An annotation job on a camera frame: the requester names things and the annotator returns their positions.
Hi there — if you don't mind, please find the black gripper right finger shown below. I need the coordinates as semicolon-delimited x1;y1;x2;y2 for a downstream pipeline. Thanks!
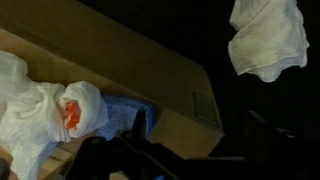
243;111;299;164

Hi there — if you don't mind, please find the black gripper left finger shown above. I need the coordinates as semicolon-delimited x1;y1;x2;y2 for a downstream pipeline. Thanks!
114;109;148;143

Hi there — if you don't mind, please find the blue cloth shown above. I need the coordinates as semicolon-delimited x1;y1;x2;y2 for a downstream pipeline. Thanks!
31;94;156;171

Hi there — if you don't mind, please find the white towel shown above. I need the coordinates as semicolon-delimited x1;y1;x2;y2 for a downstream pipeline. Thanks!
227;0;310;84

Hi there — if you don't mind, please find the white cloth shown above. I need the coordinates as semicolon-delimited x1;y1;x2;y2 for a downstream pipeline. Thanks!
0;49;110;180

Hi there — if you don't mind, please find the brown cardboard box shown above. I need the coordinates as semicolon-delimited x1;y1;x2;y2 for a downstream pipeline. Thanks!
0;0;225;180

